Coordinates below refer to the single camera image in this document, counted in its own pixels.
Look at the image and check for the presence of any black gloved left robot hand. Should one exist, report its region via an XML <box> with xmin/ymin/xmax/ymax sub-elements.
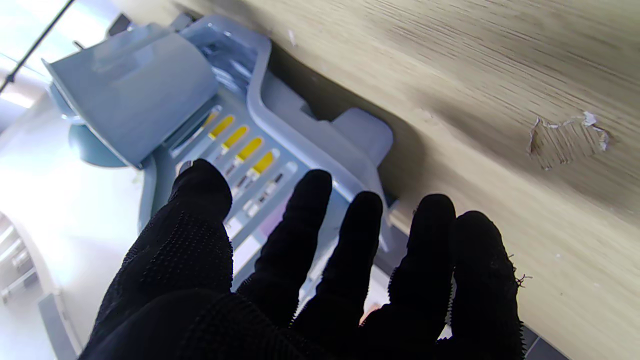
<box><xmin>77</xmin><ymin>159</ymin><xmax>526</xmax><ymax>360</ymax></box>

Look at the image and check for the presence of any yellow bowl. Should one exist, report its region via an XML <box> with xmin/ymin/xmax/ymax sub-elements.
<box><xmin>202</xmin><ymin>112</ymin><xmax>276</xmax><ymax>175</ymax></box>

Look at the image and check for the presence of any teal plate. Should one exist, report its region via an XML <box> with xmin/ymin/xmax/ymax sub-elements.
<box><xmin>68</xmin><ymin>124</ymin><xmax>128</xmax><ymax>169</ymax></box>

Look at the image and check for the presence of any blue plastic dish rack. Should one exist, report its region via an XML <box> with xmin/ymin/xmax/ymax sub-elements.
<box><xmin>137</xmin><ymin>90</ymin><xmax>396</xmax><ymax>301</ymax></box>

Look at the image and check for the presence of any blue cutlery holder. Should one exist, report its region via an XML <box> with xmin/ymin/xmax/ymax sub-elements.
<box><xmin>42</xmin><ymin>22</ymin><xmax>220</xmax><ymax>170</ymax></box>

